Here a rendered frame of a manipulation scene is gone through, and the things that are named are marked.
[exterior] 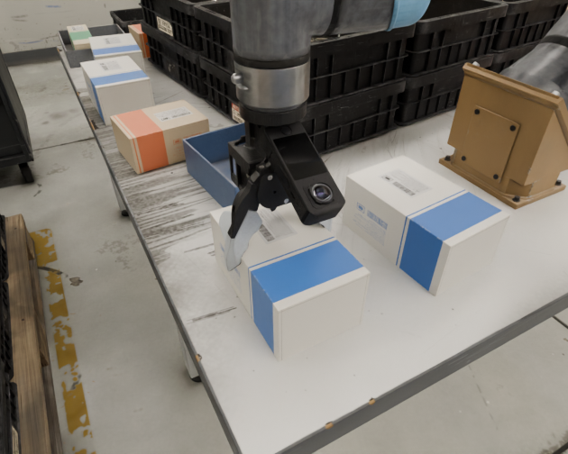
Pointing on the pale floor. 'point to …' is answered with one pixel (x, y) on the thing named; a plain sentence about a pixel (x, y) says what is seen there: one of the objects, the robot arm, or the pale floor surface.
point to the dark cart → (1, 110)
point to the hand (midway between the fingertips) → (283, 255)
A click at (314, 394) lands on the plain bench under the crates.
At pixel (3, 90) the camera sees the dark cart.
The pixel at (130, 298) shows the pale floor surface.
